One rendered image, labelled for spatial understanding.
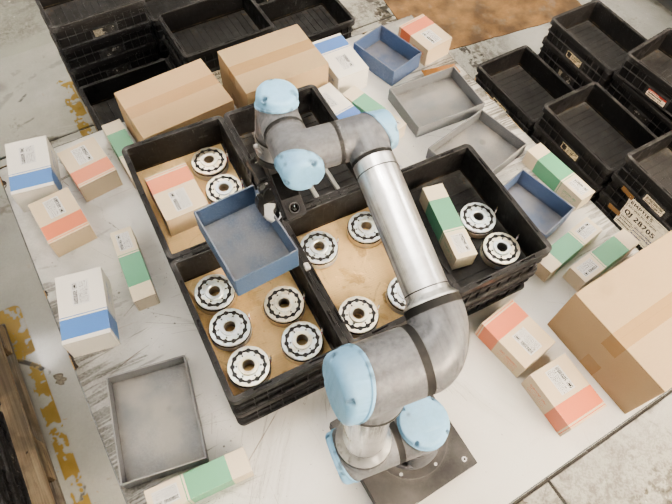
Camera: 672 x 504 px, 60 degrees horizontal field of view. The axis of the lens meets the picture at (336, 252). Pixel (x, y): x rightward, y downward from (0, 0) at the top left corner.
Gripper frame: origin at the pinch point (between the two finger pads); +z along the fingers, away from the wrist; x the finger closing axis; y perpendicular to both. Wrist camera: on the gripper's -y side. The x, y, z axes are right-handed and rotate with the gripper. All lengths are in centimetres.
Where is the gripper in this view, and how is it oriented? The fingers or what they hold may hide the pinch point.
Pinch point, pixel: (275, 219)
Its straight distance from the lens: 128.7
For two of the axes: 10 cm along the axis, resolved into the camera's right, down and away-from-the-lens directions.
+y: -4.9, -7.6, 4.2
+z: -1.2, 5.4, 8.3
